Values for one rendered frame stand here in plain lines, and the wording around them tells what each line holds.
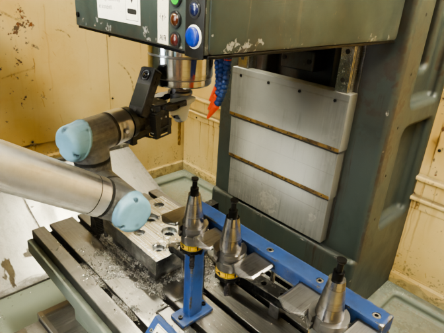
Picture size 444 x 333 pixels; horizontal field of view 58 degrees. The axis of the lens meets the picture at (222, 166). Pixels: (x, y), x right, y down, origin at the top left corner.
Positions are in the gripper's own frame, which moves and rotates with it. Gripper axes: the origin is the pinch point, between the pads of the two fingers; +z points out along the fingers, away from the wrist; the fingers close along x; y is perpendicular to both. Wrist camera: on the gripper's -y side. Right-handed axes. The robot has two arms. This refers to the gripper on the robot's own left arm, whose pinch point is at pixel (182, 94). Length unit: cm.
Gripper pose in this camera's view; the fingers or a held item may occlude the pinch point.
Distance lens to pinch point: 105.5
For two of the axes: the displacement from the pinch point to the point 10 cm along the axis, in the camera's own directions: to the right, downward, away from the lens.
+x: 8.2, 2.8, -5.1
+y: -0.3, 8.9, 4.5
